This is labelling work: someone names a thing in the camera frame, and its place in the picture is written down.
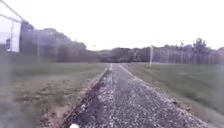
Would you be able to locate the grey gravel path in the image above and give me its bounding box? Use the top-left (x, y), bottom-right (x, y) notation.
top-left (61, 63), bottom-right (210, 128)

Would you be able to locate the wood of dark trees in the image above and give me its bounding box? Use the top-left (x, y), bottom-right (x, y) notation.
top-left (18, 20), bottom-right (224, 64)

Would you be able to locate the grass field with bare patches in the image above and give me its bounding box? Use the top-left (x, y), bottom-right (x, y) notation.
top-left (0, 61), bottom-right (108, 128)

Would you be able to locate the green grass field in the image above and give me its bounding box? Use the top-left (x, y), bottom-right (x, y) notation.
top-left (121, 62), bottom-right (224, 128)

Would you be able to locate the wire mesh fence with posts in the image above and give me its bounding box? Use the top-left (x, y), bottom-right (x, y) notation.
top-left (147, 45), bottom-right (224, 66)

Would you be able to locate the tall wire mesh fence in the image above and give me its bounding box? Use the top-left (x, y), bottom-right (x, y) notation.
top-left (0, 0), bottom-right (61, 84)

